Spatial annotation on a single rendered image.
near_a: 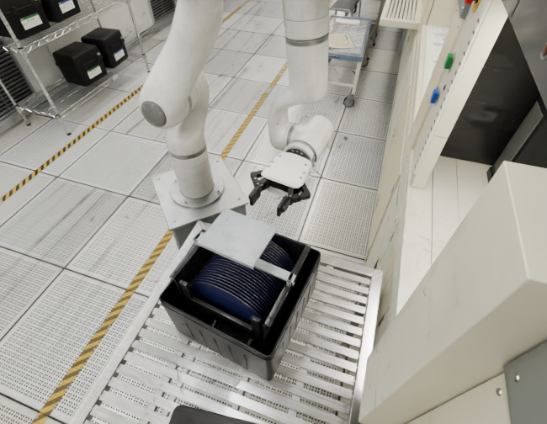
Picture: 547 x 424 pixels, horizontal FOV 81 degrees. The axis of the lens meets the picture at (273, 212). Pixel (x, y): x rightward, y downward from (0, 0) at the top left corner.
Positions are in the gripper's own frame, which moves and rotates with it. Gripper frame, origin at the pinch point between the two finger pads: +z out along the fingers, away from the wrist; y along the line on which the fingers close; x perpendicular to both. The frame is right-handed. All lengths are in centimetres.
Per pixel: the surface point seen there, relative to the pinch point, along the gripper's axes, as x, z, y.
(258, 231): 2.8, 10.0, -3.3
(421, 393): 8.7, 26.3, -34.8
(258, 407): -29.3, 31.6, -14.3
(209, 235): 2.7, 15.0, 4.7
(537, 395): 27, 30, -37
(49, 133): -110, -73, 243
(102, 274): -108, 4, 102
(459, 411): 12.7, 27.8, -37.6
